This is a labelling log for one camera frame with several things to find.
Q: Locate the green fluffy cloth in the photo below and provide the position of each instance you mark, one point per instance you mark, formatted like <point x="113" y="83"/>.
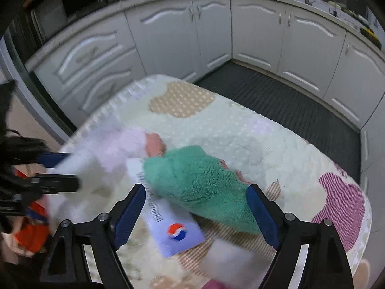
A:
<point x="203" y="185"/>

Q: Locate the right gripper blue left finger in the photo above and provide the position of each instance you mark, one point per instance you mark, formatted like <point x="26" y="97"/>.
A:
<point x="66" y="264"/>

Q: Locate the black floor mat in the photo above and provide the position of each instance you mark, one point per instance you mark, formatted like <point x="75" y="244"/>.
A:
<point x="290" y="108"/>

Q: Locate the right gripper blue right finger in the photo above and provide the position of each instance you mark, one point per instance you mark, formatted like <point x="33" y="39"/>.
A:
<point x="326" y="264"/>

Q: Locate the purple pepsi card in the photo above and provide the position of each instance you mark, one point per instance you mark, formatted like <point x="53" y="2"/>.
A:
<point x="172" y="227"/>

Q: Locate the patterned quilt table cover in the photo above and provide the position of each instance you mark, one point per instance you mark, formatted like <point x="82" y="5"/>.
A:
<point x="291" y="171"/>

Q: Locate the black microwave oven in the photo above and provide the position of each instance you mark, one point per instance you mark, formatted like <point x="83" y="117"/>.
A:
<point x="40" y="20"/>

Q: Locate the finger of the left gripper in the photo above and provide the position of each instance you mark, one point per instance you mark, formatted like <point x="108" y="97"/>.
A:
<point x="55" y="183"/>
<point x="50" y="159"/>

